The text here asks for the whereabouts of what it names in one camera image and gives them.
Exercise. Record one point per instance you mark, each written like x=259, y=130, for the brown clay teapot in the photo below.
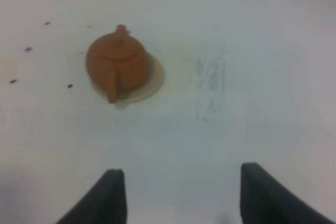
x=119, y=40

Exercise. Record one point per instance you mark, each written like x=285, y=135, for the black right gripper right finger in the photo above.
x=264, y=200

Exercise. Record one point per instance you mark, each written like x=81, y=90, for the beige round teapot coaster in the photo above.
x=155, y=79

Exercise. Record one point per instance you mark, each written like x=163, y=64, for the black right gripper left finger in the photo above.
x=105, y=202

